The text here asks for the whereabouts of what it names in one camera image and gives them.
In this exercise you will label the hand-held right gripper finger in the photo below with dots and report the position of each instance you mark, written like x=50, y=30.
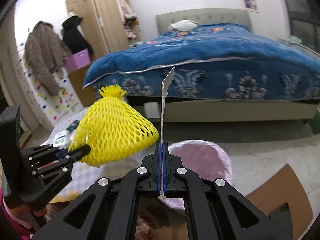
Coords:
x=160, y=160
x=166, y=160

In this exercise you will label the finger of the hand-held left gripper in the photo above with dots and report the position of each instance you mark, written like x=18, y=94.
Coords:
x=77, y=153

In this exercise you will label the teal packet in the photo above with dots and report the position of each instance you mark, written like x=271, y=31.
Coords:
x=73, y=126

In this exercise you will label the pink trash bin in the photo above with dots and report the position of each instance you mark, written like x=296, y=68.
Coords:
x=200, y=160

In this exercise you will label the yellow foam fruit net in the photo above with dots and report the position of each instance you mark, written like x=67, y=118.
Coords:
x=112, y=135

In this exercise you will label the white paper card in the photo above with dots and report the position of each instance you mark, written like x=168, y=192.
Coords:
x=167, y=81

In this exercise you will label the person's left forearm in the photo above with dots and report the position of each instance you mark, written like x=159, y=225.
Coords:
x=12, y=225

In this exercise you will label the white wet wipes pack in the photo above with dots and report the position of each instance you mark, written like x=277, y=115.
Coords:
x=61, y=138

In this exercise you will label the white colourful-dotted board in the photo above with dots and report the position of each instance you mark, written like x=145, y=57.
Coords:
x=57, y=105

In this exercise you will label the brown drawer cabinet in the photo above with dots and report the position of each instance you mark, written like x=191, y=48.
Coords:
x=77, y=87

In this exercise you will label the grey upholstered bed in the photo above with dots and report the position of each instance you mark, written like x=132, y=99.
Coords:
x=225, y=110

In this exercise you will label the brown fuzzy coat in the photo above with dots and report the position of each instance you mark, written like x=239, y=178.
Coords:
x=42, y=50

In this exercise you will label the purple storage box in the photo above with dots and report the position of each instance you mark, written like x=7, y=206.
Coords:
x=77, y=60

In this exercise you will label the brown cardboard box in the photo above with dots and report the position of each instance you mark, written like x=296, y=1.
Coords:
x=275, y=187

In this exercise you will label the black coat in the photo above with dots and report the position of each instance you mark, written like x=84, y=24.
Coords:
x=73, y=37

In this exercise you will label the blue patterned blanket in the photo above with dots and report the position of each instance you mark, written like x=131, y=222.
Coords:
x=212, y=50

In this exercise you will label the white pillow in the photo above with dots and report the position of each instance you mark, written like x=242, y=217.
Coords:
x=183, y=25

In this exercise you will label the white hat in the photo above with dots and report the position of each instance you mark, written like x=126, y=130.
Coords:
x=74, y=15

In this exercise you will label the light wooden wardrobe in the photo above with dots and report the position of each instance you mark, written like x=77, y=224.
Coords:
x=105, y=5

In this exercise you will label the pink hanging clothes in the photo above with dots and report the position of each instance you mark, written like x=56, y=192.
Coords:
x=125, y=7

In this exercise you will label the green container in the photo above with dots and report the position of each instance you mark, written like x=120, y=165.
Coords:
x=316, y=122

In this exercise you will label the pale green cloth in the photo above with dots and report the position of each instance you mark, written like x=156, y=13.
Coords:
x=295, y=39

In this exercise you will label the purple framed picture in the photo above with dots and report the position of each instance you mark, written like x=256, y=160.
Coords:
x=250, y=2

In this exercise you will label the dark-framed window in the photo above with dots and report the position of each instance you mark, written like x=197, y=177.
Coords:
x=302, y=12

